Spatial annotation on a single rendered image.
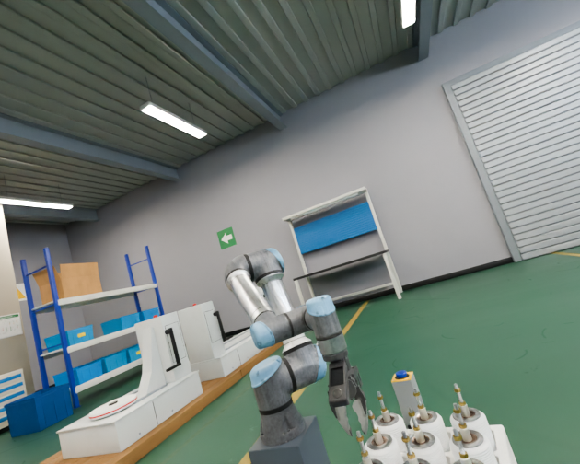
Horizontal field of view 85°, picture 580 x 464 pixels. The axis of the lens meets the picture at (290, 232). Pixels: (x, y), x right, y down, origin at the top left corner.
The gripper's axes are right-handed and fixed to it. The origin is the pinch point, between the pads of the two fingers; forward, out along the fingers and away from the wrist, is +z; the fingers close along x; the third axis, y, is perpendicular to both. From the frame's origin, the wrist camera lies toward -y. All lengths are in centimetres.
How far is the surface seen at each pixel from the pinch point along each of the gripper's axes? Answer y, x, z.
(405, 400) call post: 37.3, -8.4, 10.6
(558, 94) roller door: 486, -292, -184
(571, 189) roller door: 488, -260, -46
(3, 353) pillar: 216, 580, -64
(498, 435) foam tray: 22.7, -32.8, 16.9
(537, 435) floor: 53, -46, 35
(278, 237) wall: 501, 205, -128
